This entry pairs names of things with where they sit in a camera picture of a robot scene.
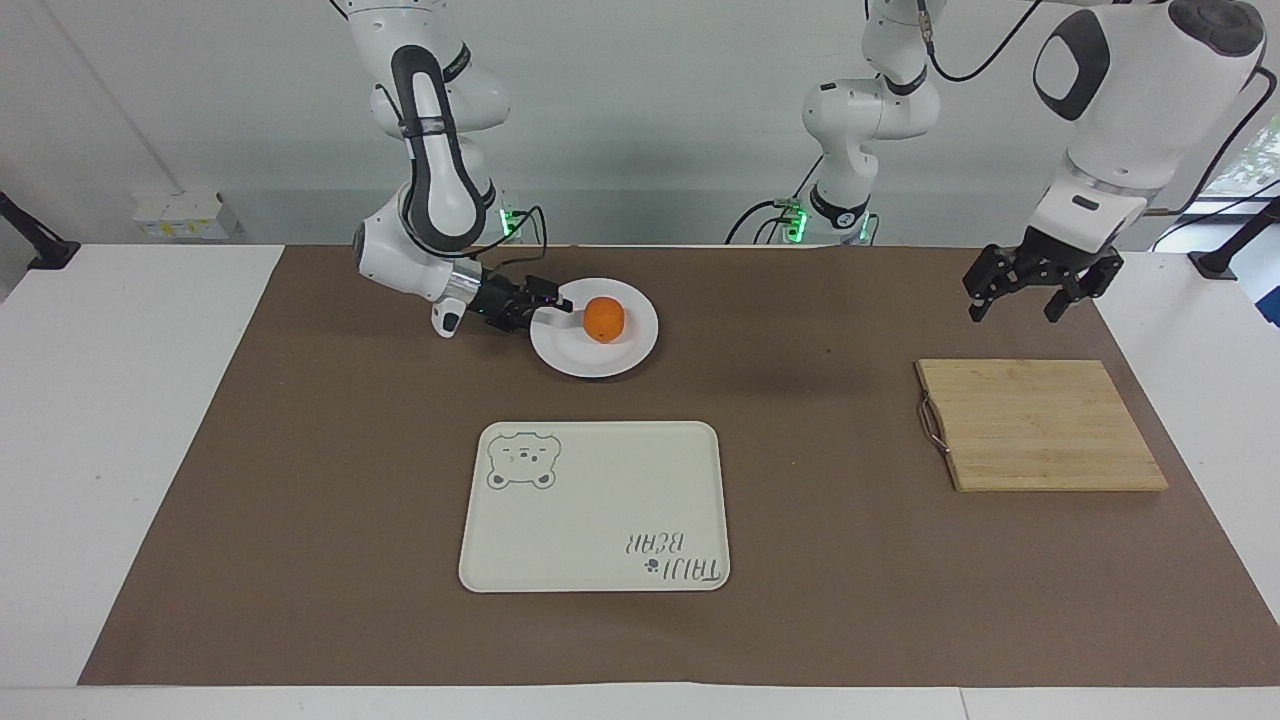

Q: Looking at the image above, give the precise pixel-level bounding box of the black stand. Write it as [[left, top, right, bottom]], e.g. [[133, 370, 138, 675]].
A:
[[0, 190, 82, 272], [1187, 196, 1280, 282]]

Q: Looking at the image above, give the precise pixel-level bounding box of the wooden cutting board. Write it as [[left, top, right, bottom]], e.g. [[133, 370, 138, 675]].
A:
[[915, 358, 1170, 494]]

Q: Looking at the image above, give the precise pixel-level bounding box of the white round plate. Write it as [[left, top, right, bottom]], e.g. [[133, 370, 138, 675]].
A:
[[529, 277, 660, 380]]

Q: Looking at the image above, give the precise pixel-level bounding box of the orange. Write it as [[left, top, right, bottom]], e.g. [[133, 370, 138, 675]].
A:
[[583, 296, 627, 345]]

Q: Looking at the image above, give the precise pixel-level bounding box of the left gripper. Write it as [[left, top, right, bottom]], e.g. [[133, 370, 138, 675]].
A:
[[962, 224, 1125, 324]]

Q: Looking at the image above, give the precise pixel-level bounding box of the white tray with bear print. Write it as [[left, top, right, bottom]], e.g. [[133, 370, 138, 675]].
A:
[[458, 420, 732, 594]]

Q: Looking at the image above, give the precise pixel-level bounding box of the black cable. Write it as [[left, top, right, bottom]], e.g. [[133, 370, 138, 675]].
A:
[[1150, 178, 1280, 253], [724, 153, 825, 247], [914, 0, 1044, 84], [478, 204, 551, 293], [1148, 64, 1280, 219]]

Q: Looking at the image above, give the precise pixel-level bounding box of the white wall socket box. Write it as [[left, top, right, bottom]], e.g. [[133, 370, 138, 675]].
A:
[[132, 189, 243, 240]]

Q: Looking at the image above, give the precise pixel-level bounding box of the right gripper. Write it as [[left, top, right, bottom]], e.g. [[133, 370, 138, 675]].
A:
[[467, 267, 577, 335]]

